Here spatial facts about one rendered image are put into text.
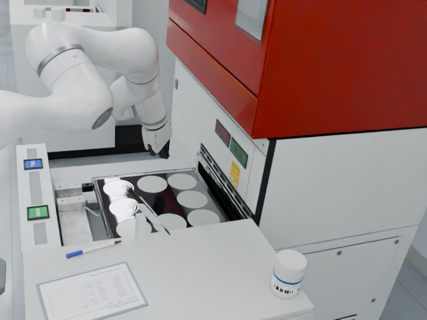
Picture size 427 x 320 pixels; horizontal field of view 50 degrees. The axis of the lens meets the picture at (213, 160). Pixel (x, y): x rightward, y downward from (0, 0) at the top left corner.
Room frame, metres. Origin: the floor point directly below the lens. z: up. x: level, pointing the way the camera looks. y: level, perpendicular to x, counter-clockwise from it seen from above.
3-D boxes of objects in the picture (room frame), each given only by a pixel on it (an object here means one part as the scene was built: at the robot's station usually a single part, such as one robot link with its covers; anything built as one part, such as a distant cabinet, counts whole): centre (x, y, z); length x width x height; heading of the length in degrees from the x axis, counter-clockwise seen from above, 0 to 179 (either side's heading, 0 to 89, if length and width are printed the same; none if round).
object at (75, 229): (1.07, 0.38, 0.87); 0.36 x 0.08 x 0.03; 25
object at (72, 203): (1.14, 0.41, 0.89); 0.08 x 0.03 x 0.03; 115
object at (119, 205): (1.20, 0.15, 0.90); 0.34 x 0.34 x 0.01; 25
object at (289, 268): (0.83, -0.21, 1.01); 0.07 x 0.07 x 0.10
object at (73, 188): (1.21, 0.45, 0.89); 0.08 x 0.03 x 0.03; 115
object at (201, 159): (1.30, -0.03, 0.89); 0.44 x 0.02 x 0.10; 25
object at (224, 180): (1.30, -0.04, 0.96); 0.44 x 0.01 x 0.02; 25
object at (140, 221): (0.93, 0.15, 1.03); 0.06 x 0.04 x 0.13; 115
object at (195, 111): (1.47, 0.03, 1.02); 0.82 x 0.03 x 0.40; 25
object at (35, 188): (1.10, 0.51, 0.89); 0.55 x 0.09 x 0.14; 25
